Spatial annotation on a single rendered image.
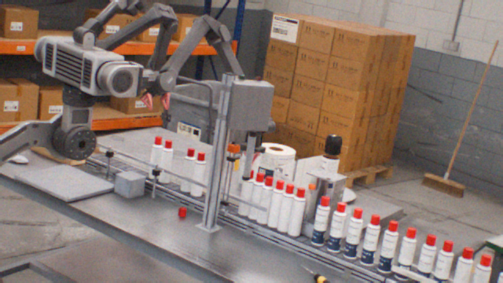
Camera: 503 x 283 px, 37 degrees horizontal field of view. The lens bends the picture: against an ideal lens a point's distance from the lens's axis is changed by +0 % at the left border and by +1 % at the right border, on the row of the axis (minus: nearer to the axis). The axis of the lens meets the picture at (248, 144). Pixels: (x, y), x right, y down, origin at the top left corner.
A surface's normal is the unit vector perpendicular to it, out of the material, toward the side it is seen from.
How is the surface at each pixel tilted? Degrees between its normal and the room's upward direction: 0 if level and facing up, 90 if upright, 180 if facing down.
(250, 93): 90
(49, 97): 89
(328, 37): 90
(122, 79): 90
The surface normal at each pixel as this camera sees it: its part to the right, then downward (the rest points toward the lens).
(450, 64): -0.73, 0.08
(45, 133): 0.67, 0.29
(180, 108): -0.48, 0.22
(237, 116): 0.32, 0.30
